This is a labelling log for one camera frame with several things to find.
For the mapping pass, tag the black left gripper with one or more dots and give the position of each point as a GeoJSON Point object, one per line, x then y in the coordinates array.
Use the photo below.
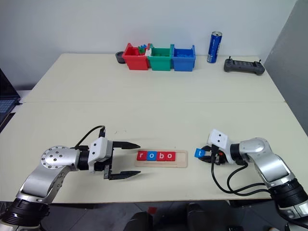
{"type": "Point", "coordinates": [108, 168]}

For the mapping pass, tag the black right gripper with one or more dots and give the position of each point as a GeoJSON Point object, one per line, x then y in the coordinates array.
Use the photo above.
{"type": "Point", "coordinates": [221, 157]}

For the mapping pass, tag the blue tile letter t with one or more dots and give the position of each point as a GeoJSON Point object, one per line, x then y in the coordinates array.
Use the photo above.
{"type": "Point", "coordinates": [199, 153]}

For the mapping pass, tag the wooden letter tray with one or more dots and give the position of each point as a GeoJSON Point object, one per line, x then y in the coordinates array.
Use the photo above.
{"type": "Point", "coordinates": [180, 158]}

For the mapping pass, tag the red tile letter o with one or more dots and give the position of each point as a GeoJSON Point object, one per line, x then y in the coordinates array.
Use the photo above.
{"type": "Point", "coordinates": [170, 156]}

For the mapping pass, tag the red tile letter b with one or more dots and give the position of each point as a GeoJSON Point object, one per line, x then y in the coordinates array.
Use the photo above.
{"type": "Point", "coordinates": [161, 156]}

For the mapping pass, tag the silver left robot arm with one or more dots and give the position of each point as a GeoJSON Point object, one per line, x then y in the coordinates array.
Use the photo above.
{"type": "Point", "coordinates": [48, 168]}

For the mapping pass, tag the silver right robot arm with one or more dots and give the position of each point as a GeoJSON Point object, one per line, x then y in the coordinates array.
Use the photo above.
{"type": "Point", "coordinates": [272, 166]}

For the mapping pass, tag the red tile letter r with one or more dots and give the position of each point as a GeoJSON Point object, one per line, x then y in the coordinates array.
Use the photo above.
{"type": "Point", "coordinates": [142, 155]}

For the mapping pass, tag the blue tile letter o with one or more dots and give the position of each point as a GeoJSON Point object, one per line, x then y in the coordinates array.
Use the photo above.
{"type": "Point", "coordinates": [151, 156]}

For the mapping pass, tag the small red floor object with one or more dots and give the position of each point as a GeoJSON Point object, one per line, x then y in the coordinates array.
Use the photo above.
{"type": "Point", "coordinates": [152, 210]}

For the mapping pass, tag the dark rounded shape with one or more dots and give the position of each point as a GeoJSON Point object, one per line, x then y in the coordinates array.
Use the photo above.
{"type": "Point", "coordinates": [201, 217]}
{"type": "Point", "coordinates": [138, 222]}

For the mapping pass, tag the blue plastic bin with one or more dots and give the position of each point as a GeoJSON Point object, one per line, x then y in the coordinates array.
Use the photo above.
{"type": "Point", "coordinates": [184, 64]}

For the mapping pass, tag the grey remote controller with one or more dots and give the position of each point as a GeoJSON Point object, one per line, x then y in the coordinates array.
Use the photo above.
{"type": "Point", "coordinates": [244, 66]}

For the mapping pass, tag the red plastic bin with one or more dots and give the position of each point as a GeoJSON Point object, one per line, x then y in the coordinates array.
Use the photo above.
{"type": "Point", "coordinates": [137, 63]}

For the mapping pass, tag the green plastic bin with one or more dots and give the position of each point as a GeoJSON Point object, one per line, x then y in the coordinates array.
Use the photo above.
{"type": "Point", "coordinates": [161, 63]}

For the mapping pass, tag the dark round holder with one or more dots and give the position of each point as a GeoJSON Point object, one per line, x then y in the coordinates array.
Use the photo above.
{"type": "Point", "coordinates": [119, 58]}

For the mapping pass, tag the blue drink can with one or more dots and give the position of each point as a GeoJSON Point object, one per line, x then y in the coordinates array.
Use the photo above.
{"type": "Point", "coordinates": [214, 47]}

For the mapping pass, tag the white toy brick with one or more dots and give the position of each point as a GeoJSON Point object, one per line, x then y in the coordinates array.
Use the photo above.
{"type": "Point", "coordinates": [148, 53]}

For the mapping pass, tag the green toy brick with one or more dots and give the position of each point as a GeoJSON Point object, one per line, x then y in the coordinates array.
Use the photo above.
{"type": "Point", "coordinates": [142, 50]}

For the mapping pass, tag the grey partition panel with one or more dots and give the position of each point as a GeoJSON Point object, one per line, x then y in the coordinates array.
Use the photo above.
{"type": "Point", "coordinates": [291, 62]}

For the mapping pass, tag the dark laptop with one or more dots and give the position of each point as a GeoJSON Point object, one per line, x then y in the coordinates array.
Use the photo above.
{"type": "Point", "coordinates": [6, 101]}

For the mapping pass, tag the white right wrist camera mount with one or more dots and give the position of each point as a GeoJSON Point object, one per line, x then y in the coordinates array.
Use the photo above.
{"type": "Point", "coordinates": [219, 138]}

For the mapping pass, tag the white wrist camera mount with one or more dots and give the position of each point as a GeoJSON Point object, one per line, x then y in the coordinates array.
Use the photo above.
{"type": "Point", "coordinates": [99, 149]}
{"type": "Point", "coordinates": [219, 138]}

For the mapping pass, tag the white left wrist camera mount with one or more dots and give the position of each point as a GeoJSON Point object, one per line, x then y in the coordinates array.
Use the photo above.
{"type": "Point", "coordinates": [99, 149]}

